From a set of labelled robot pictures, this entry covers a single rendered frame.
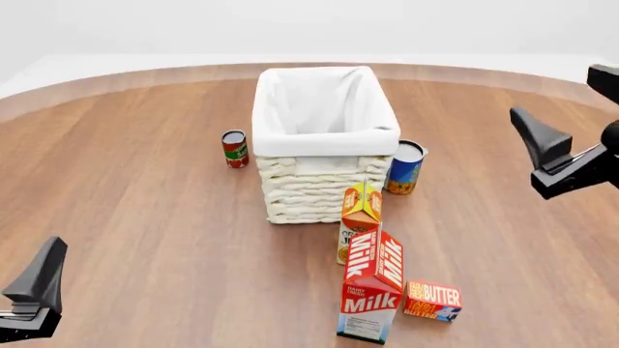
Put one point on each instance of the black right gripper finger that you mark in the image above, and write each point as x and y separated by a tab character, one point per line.
544	141

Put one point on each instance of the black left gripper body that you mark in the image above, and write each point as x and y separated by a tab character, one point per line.
29	322

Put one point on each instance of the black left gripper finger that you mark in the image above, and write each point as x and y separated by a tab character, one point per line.
43	279

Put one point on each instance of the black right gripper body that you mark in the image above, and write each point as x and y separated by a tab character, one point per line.
575	177

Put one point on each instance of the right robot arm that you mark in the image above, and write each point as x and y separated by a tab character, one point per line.
611	136

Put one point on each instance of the orange butter box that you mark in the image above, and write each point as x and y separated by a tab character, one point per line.
433	299

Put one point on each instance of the white cloth basket liner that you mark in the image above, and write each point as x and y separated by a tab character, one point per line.
324	141

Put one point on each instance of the white woven wicker basket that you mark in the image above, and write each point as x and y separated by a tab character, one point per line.
300	188

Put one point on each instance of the blue can with yellow print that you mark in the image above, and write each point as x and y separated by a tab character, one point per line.
405	174

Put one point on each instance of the orange juice carton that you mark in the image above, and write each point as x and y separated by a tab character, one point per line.
360	214

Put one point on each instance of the red tomato sauce can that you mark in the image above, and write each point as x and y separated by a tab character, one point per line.
235	152

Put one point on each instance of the red and white milk carton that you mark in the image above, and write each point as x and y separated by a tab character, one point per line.
367	301

